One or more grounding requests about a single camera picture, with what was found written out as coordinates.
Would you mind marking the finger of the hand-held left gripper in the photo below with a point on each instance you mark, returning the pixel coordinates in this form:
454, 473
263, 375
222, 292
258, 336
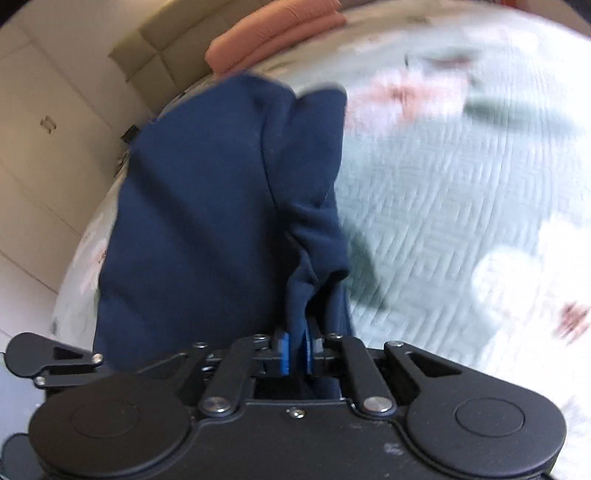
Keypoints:
27, 357

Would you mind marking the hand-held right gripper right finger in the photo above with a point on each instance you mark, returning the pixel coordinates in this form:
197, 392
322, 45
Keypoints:
308, 356

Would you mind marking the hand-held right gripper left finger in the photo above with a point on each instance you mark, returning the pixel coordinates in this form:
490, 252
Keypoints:
284, 354

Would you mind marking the navy blue garment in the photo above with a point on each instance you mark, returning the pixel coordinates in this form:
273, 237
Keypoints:
198, 207

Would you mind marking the cream wardrobe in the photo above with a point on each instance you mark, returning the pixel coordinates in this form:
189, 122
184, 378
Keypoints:
46, 184

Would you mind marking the floral green bedspread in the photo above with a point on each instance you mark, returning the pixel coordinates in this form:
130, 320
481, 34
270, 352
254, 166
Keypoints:
438, 184

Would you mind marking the small dark bedside object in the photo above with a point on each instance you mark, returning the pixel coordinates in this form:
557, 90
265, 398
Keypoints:
129, 134

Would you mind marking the folded pink blanket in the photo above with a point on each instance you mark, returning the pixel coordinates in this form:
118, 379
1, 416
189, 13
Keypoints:
258, 41

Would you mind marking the beige leather headboard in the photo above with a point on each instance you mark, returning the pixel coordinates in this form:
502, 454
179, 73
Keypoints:
171, 46

